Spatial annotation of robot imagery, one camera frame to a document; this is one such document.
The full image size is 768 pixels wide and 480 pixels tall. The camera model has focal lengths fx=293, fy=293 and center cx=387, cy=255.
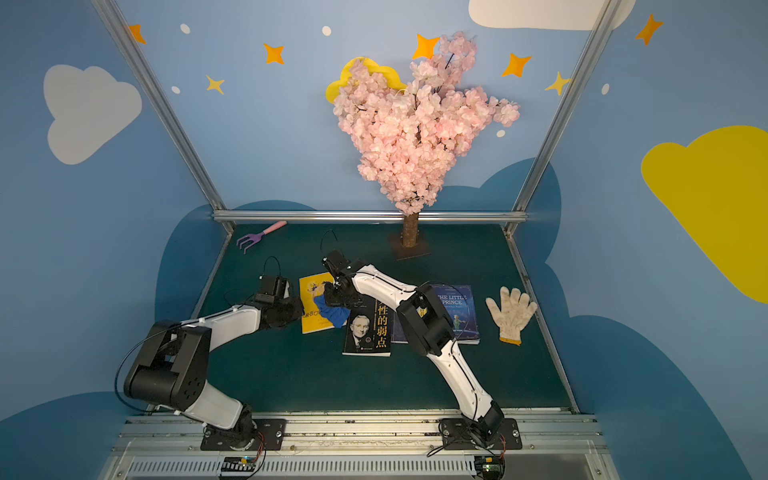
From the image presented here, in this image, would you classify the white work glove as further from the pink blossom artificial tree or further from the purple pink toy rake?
the purple pink toy rake

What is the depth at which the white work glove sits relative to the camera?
0.95m

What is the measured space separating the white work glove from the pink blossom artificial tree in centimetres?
51

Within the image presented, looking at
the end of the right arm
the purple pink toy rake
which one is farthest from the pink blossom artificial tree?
the purple pink toy rake
